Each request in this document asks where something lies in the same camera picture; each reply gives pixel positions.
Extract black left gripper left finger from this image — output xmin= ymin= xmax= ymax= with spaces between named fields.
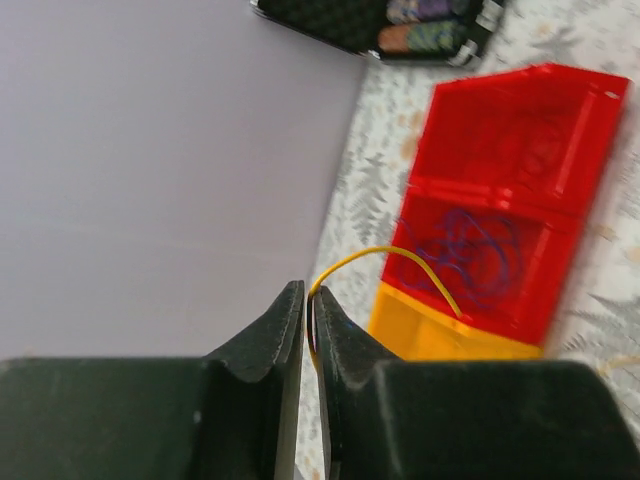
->
xmin=1 ymin=281 xmax=305 ymax=479

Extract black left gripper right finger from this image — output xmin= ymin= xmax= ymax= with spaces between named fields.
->
xmin=313 ymin=287 xmax=639 ymax=479

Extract yellow thin cable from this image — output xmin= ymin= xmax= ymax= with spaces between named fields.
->
xmin=307 ymin=245 xmax=466 ymax=371

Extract purple thin cable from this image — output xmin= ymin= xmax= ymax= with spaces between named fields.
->
xmin=399 ymin=207 xmax=519 ymax=309

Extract yellow plastic bin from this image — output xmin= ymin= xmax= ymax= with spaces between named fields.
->
xmin=368 ymin=283 xmax=542 ymax=361

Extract red plastic bin middle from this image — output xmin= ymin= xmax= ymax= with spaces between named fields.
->
xmin=392 ymin=186 xmax=584 ymax=346

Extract red plastic bin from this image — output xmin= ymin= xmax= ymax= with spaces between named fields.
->
xmin=392 ymin=186 xmax=584 ymax=346
xmin=409 ymin=63 xmax=633 ymax=217

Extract floral patterned table mat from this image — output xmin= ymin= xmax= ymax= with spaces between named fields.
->
xmin=296 ymin=1 xmax=639 ymax=479

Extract red plastic bin right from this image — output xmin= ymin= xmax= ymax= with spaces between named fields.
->
xmin=409 ymin=63 xmax=633 ymax=217

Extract poker chip stack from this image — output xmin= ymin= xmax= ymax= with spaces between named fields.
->
xmin=386 ymin=0 xmax=471 ymax=25
xmin=378 ymin=20 xmax=466 ymax=55

